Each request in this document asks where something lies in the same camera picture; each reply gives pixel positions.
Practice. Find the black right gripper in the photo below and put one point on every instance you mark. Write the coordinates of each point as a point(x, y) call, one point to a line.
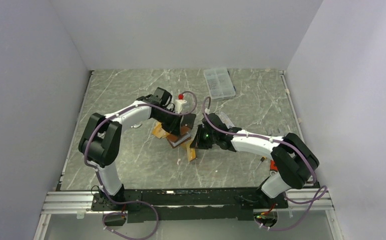
point(197, 143)

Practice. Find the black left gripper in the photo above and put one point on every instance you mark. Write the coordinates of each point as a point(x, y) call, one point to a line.
point(174, 126)

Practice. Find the brown leather card holder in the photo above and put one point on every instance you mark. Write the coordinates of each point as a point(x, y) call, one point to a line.
point(175, 141)

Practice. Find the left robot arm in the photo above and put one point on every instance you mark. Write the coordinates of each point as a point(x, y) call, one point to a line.
point(100, 141)

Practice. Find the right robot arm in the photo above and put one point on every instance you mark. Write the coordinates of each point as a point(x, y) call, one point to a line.
point(295, 162)

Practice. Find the gold card stack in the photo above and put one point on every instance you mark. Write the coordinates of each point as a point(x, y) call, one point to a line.
point(158, 131)

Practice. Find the black card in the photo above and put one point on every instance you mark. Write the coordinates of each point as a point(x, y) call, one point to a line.
point(188, 121)

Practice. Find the silver open-end wrench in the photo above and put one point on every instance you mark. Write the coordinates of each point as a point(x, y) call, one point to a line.
point(138, 125)

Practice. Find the clear plastic screw box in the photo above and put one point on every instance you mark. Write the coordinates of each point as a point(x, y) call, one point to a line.
point(219, 83)

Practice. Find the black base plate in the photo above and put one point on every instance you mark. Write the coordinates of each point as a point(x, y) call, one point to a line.
point(190, 204)

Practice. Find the orange handled tool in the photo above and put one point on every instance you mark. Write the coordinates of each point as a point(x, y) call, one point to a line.
point(273, 170)

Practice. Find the aluminium frame rail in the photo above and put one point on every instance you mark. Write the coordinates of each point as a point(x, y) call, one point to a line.
point(80, 202)

